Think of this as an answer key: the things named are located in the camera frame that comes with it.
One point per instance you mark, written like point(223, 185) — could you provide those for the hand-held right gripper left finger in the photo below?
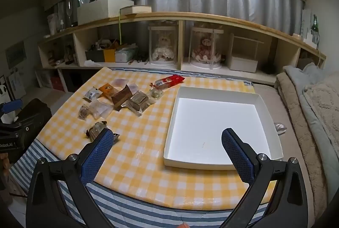
point(98, 153)

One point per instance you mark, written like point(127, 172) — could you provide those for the yellow checked tablecloth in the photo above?
point(148, 164)

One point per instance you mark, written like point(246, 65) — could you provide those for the cluster of small dark tools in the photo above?
point(139, 58)

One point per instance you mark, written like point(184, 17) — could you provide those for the crumpled silver wrapper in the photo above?
point(280, 128)

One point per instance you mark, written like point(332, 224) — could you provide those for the white and black snack packet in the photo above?
point(92, 94)

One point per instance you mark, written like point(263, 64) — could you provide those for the cream doll in clear case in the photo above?
point(163, 45)

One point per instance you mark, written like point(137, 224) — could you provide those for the beige fleece blanket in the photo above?
point(291, 95)

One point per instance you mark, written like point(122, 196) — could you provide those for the white box with wooden frame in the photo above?
point(242, 65)

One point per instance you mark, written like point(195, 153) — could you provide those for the clear packet with yellow pastry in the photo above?
point(100, 109)

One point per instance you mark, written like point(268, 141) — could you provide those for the wall poster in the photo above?
point(16, 54)

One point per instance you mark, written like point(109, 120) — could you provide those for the orange snack packet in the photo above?
point(107, 90)

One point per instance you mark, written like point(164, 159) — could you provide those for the row of small figurines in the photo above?
point(62, 55)

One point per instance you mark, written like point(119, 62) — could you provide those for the wine glass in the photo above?
point(69, 9)

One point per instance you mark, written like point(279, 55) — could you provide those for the thick book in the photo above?
point(136, 9)

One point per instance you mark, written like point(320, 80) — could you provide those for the grey blanket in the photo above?
point(299, 75)

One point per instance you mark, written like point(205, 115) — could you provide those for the black bag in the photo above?
point(35, 116)

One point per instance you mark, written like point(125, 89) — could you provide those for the clear packet dark snack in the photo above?
point(95, 131)

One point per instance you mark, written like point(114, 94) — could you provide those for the orange box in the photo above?
point(109, 55)

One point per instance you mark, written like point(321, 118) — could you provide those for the panda wall pictures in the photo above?
point(13, 84)

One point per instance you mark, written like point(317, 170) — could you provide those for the red snack packet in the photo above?
point(169, 81)

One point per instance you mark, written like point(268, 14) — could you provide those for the white crumpled paper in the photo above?
point(92, 62)

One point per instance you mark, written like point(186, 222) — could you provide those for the small green candy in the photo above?
point(156, 94)

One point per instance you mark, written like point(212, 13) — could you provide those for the red box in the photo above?
point(57, 82)

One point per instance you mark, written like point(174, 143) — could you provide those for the yellow-green ribbon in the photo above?
point(120, 29)

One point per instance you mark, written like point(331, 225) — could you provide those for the pink doll in clear case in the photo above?
point(206, 49)

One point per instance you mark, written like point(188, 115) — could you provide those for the clear packet with purple pastry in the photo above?
point(133, 88)

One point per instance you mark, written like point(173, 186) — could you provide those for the clear packet with pink pastry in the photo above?
point(119, 82)

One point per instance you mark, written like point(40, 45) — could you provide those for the tissue pack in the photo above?
point(124, 55)

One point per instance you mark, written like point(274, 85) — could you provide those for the large white box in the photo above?
point(103, 9)

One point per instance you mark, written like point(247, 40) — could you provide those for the dark grey box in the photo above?
point(94, 55)

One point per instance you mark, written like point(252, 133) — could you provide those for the brown snack packet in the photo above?
point(120, 99)

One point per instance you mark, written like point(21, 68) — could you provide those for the white upright card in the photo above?
point(306, 22)

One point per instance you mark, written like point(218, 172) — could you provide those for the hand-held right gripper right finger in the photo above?
point(238, 156)

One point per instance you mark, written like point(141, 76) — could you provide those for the small dark round snack packet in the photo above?
point(84, 112)

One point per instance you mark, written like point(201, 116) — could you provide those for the white cardboard tray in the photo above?
point(212, 132)

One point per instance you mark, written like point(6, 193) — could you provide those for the green glass bottle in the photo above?
point(315, 22)

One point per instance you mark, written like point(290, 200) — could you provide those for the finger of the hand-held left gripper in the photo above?
point(12, 106)

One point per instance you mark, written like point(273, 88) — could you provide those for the large silver foil packet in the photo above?
point(139, 101)

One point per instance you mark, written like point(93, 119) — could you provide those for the beige mattress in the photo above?
point(270, 95)

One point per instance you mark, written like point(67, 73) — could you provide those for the wooden shelf unit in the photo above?
point(185, 16)

